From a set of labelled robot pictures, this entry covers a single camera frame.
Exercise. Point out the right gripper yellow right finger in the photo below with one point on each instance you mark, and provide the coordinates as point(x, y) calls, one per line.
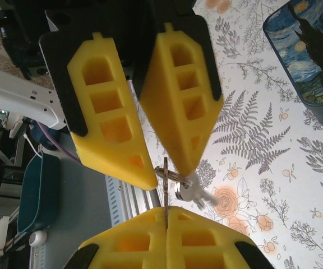
point(228, 246)

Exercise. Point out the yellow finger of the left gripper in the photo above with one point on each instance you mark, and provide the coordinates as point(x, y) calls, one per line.
point(164, 112)
point(105, 145)

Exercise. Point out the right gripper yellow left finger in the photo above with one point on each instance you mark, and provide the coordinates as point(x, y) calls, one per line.
point(108, 246)

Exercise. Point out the silver key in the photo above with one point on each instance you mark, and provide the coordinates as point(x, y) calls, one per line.
point(189, 193)

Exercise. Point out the thin wooden puzzle piece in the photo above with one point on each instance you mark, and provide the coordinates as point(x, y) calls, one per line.
point(165, 201)

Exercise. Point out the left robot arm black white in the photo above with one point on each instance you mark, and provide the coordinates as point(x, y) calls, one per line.
point(21, 33)

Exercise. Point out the grey metal panel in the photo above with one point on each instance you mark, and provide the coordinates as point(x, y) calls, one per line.
point(80, 196)

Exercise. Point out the white round device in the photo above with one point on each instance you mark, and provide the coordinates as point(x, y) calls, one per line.
point(38, 238)

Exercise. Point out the dark teal container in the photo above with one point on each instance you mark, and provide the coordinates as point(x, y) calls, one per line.
point(38, 190)

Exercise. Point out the floral patterned table cover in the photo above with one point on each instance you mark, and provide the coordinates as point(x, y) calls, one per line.
point(262, 168)

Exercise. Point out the starry night print box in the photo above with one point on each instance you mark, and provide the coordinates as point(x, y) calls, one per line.
point(313, 70)

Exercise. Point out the long aluminium frame rail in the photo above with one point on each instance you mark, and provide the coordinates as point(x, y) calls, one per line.
point(142, 201)

